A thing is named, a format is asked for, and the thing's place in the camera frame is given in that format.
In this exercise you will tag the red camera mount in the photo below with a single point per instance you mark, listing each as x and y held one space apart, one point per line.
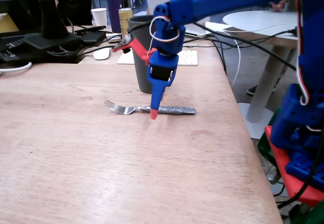
136 47

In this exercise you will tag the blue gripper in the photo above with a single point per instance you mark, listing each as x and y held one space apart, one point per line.
162 72

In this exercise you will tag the dark shoe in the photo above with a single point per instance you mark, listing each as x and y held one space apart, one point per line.
253 91

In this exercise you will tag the small silver device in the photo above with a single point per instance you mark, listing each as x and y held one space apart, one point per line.
114 38

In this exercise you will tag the gray glass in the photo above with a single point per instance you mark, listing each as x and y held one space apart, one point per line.
140 64

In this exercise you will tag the white mouse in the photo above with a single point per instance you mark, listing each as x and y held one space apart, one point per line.
101 54

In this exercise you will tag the white keyboard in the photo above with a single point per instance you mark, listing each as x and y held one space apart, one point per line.
188 58

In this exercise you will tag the white paper cup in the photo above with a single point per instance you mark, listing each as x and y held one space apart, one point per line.
99 17

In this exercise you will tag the black hard drive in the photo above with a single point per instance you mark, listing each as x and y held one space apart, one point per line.
92 37

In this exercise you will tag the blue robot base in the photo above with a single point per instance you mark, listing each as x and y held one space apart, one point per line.
291 122

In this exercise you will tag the black pen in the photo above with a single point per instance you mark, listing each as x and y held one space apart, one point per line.
88 29

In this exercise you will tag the black monitor stand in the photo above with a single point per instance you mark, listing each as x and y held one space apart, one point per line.
50 21

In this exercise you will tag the black docking station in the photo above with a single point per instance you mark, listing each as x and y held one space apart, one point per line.
12 51

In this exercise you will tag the purple bottle with wooden cap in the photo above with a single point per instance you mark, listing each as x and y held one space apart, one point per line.
114 8

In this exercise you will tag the person in black shirt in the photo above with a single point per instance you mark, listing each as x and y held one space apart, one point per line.
76 1

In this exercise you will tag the white round table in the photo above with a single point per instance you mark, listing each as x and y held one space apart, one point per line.
258 21

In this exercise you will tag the yellow drink can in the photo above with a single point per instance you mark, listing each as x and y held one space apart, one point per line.
125 23

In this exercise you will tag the red base plate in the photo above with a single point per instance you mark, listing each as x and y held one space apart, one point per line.
281 163

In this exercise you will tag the yellow cardboard box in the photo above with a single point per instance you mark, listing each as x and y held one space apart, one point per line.
7 23

